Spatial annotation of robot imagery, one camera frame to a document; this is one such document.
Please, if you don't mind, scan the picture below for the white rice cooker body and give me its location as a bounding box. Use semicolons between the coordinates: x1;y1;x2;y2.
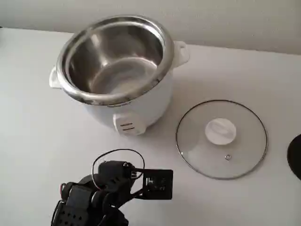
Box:
48;40;190;136

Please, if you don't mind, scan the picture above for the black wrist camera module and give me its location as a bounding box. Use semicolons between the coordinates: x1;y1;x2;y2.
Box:
131;168;174;201

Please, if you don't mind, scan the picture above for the thin black looped cable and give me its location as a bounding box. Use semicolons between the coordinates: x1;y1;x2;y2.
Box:
91;148;145;189

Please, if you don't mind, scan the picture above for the black round base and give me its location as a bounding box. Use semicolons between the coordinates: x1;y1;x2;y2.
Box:
286;134;301;181

